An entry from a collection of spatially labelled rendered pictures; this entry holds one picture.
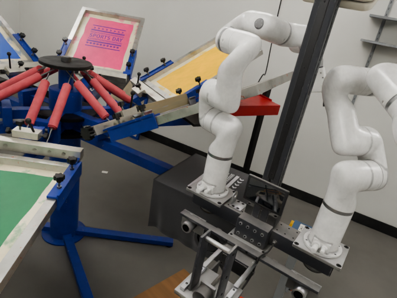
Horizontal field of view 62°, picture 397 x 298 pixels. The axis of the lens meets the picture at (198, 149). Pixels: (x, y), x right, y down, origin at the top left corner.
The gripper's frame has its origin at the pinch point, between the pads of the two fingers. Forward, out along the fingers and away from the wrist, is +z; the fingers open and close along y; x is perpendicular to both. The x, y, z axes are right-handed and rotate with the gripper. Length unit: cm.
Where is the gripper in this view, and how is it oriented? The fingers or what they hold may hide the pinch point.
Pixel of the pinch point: (312, 103)
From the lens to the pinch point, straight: 149.2
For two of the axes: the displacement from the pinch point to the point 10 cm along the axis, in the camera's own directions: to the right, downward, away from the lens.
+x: 4.7, -2.8, 8.3
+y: 8.8, 0.6, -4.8
